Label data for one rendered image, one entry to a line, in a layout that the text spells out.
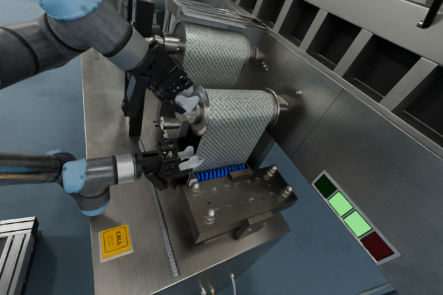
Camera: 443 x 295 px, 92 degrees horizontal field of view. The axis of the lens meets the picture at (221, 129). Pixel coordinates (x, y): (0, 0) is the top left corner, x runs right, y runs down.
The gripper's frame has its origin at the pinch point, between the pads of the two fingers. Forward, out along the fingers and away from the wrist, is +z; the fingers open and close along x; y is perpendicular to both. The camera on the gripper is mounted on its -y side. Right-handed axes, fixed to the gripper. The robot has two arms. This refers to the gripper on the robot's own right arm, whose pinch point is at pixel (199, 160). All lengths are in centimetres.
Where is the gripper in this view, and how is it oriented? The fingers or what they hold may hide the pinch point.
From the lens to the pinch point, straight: 70.7
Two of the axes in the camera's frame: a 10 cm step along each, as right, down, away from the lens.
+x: -4.2, -6.8, 6.0
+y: 3.0, -7.3, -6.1
